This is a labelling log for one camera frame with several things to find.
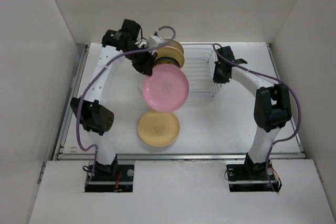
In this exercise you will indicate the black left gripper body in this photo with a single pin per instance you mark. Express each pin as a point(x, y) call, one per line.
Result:
point(140, 60)

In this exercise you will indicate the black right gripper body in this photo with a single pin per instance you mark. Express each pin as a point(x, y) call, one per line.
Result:
point(218, 75)

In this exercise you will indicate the pink plate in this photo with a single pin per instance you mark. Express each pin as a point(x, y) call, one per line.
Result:
point(167, 89)

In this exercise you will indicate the yellow plate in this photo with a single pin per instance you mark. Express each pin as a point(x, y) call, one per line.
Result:
point(158, 129)

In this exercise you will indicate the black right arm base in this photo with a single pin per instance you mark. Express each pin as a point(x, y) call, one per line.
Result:
point(245, 176)

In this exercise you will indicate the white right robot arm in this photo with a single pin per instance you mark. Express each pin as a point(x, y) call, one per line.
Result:
point(272, 109)

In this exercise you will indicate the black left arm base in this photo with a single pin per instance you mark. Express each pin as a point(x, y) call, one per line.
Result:
point(115, 178)

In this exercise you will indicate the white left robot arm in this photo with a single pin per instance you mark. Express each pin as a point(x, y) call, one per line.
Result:
point(93, 117)

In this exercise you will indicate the dark green plate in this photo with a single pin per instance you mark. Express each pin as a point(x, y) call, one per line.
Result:
point(166, 60)

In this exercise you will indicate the large beige plate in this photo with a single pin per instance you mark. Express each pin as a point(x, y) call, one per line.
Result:
point(175, 44)

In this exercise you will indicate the clear wire dish rack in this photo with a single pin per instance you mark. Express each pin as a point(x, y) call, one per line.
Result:
point(199, 68)

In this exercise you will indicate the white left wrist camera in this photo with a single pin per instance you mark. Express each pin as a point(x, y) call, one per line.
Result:
point(155, 42)

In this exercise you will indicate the aluminium table rail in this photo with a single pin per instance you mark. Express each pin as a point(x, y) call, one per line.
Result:
point(73, 88)

